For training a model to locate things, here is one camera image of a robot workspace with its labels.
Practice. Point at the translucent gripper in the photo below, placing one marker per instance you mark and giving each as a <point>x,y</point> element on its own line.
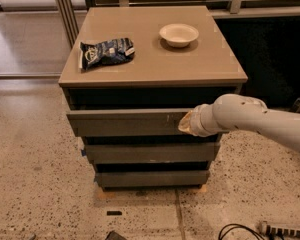
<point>197,121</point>

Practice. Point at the grey top drawer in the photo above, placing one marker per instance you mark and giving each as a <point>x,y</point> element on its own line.
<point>126,122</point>

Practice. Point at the grey drawer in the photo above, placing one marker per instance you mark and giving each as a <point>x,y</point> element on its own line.
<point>157,153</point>
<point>126,122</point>
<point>151,179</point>

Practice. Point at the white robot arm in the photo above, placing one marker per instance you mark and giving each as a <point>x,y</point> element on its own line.
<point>232,112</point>

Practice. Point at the grey middle drawer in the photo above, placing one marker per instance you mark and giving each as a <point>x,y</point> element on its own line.
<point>157,153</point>

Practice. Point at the grey drawer cabinet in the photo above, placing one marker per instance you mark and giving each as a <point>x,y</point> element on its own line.
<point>158,77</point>

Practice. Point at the grey bottom drawer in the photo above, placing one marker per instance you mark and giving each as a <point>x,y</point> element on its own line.
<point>151,179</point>

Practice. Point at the white bowl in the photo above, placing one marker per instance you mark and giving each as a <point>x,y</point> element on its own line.
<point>178,35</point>

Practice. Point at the blue chip bag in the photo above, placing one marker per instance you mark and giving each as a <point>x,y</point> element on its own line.
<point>110,52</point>

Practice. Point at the small black device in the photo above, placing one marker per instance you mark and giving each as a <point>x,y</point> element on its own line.
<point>296,106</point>

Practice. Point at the dark object on floor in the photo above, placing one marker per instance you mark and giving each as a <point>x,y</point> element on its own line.
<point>114,236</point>

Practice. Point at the white power strip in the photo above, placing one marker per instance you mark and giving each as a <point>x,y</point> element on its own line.
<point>270,228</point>

